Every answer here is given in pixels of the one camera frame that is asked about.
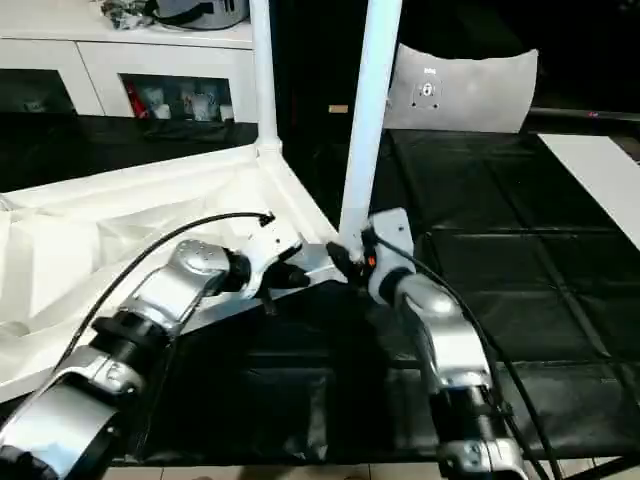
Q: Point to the grey round bag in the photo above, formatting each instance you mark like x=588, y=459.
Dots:
x=200, y=12

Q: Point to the white glass-door cabinet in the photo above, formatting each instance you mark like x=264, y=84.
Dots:
x=150, y=55

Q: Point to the small yellow label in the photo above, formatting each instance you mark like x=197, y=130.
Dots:
x=338, y=108

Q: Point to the black metal stand leg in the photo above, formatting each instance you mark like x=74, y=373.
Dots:
x=615, y=467

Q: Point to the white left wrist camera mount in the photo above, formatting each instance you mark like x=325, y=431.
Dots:
x=270, y=245

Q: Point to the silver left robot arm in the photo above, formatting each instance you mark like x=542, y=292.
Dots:
x=165, y=290

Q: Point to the grey printed cushion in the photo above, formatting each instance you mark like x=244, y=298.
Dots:
x=460, y=90

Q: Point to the white plastic table top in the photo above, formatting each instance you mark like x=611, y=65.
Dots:
x=100, y=225

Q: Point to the white flat panel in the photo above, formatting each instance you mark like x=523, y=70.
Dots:
x=600, y=165

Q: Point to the black floor mat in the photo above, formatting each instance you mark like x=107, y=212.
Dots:
x=500, y=225

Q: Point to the white plastic table leg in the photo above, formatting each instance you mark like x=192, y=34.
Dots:
x=370, y=125
x=265, y=75

